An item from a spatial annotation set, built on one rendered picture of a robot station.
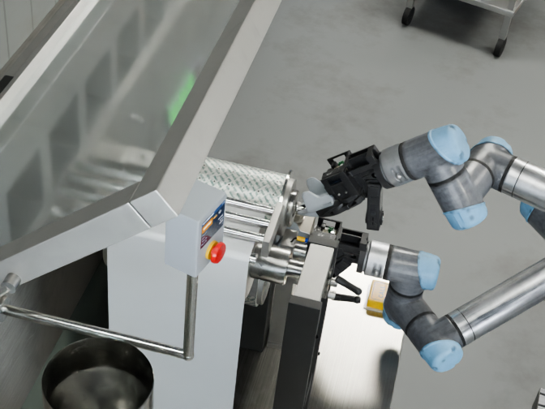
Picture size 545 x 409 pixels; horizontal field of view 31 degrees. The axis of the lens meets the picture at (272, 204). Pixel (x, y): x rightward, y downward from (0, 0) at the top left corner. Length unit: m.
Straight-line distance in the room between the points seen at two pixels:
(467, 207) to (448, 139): 0.14
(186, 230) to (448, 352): 0.92
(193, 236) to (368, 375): 0.97
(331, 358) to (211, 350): 0.47
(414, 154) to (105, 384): 0.74
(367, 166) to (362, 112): 2.58
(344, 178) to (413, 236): 2.00
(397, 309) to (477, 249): 1.78
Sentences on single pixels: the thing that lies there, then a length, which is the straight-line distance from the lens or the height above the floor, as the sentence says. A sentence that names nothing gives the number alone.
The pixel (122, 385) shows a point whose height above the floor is 1.45.
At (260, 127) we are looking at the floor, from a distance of 4.25.
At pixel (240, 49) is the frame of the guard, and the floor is 2.02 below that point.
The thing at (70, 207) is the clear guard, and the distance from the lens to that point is 0.92.
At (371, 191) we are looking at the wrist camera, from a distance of 1.87.
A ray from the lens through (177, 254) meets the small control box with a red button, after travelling 1.27.
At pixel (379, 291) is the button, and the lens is 2.28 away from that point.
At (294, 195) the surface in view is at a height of 1.29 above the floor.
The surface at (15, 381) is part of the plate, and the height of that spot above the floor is 1.22.
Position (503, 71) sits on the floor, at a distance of 4.92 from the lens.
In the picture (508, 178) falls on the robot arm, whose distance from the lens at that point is 1.91.
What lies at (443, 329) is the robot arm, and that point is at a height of 1.05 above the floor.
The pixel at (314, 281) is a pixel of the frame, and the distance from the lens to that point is 1.54.
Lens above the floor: 2.53
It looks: 41 degrees down
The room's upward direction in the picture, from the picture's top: 7 degrees clockwise
